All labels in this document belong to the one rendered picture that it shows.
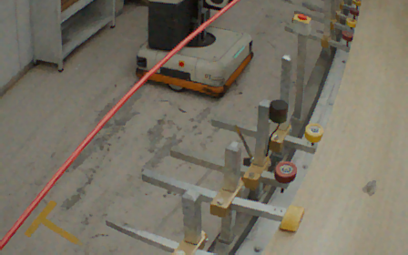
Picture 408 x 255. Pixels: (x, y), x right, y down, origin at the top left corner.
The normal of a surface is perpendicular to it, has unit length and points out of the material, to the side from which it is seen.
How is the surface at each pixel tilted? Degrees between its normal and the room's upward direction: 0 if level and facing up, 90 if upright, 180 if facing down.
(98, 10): 90
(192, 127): 0
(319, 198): 0
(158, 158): 0
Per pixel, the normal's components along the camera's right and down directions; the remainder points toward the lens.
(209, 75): -0.43, 0.53
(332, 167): 0.00, -0.81
